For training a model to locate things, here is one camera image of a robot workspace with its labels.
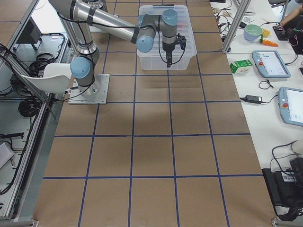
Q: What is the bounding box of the clear plastic storage box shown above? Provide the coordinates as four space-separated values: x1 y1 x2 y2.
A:
137 53 196 71

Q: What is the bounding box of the green bowl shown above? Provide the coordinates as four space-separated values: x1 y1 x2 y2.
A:
243 24 262 41

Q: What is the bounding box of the white chair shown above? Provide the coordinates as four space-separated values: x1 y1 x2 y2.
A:
21 63 71 94

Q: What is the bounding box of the green white carton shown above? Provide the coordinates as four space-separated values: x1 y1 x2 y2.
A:
230 59 253 74

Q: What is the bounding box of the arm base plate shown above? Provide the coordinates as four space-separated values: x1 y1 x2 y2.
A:
68 74 110 105

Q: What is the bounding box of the aluminium frame post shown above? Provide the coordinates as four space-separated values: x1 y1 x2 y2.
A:
222 0 251 53

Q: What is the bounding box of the clear plastic box lid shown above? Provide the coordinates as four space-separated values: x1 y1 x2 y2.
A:
137 5 196 58

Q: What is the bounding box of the toy carrot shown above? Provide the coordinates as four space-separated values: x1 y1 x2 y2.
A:
259 34 278 47

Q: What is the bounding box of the yellow toy corn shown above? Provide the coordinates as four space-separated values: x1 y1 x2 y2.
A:
262 29 270 38

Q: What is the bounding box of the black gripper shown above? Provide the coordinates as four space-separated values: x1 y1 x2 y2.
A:
162 42 175 68

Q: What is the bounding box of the black power adapter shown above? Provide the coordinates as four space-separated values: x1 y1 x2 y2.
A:
245 95 262 104

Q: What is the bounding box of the teach pendant tablet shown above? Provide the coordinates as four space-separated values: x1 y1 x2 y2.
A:
252 50 291 79
278 87 303 126

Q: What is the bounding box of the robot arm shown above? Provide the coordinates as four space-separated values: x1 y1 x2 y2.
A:
49 0 185 68

